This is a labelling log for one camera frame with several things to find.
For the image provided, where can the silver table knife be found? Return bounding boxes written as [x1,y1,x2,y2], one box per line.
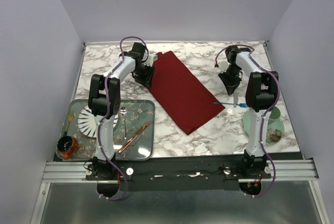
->
[233,91,238,108]

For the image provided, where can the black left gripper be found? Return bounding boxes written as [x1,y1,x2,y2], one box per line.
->
[133,63,156,88]

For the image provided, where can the rose gold knife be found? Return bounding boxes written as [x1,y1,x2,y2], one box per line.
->
[118,121,153,154]

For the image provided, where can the gold fork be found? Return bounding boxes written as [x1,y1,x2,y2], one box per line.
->
[64,112,74,136]

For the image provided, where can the light green cup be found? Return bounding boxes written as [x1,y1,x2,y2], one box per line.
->
[268,107,281,127]

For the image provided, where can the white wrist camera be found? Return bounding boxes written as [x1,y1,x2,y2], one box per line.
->
[218,61,229,73]
[144,54,158,66]

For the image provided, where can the dark red cloth napkin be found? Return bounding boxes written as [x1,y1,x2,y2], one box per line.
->
[148,51,225,135]

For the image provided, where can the blue striped white plate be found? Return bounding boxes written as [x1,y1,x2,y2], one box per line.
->
[77,104,120,137]

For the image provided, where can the black and orange cup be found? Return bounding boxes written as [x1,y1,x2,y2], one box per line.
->
[57,136,78,160]

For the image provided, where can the light green plate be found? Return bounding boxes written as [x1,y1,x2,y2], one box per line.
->
[243,110,284,145]

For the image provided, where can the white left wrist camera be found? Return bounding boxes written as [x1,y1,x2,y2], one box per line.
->
[144,54,158,66]

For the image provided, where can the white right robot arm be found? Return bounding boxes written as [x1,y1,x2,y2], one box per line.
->
[219,45,280,178]

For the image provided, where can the teal floral serving tray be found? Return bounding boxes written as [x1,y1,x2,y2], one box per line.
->
[59,99,156,161]

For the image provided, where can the silver spoon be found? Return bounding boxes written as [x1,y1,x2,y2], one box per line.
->
[120,107,128,140]

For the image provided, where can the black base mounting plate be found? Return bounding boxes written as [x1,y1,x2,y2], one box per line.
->
[83,155,271,192]

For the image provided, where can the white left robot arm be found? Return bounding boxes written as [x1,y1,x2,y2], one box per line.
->
[88,38,156,180]

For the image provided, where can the blue handled fork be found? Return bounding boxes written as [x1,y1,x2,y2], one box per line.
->
[213,101,248,108]

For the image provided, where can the aluminium frame rail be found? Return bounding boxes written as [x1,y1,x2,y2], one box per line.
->
[42,158,319,183]

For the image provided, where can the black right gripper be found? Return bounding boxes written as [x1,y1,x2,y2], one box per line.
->
[218,64,241,95]

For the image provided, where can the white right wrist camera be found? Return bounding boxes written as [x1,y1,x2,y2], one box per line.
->
[218,61,229,73]

